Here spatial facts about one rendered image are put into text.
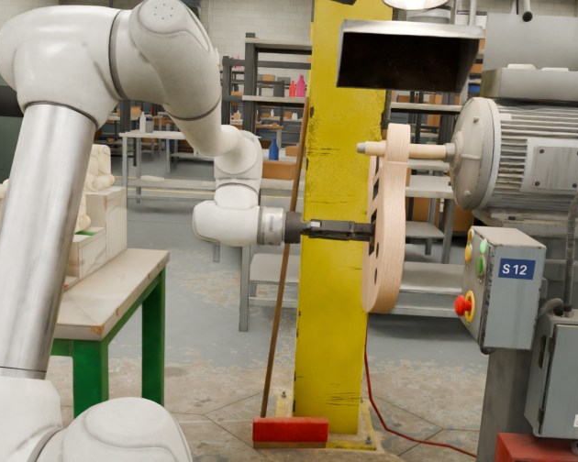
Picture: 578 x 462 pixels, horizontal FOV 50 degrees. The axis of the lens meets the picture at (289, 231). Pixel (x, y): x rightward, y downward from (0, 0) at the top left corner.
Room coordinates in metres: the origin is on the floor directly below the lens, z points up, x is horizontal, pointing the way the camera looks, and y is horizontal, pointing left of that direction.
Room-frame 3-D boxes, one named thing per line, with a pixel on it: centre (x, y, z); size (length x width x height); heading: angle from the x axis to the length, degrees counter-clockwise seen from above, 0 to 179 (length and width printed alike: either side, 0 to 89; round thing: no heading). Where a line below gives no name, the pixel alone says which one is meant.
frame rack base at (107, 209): (1.55, 0.58, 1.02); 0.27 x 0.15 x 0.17; 87
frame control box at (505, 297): (1.17, -0.48, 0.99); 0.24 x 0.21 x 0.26; 89
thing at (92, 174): (1.51, 0.50, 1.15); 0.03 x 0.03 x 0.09
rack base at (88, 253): (1.40, 0.59, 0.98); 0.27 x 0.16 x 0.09; 87
